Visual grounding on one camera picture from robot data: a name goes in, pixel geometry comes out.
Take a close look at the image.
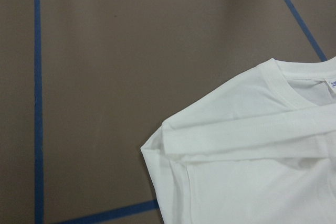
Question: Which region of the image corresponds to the white long-sleeve printed shirt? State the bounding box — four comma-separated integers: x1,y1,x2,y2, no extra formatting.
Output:
0,0,336,224

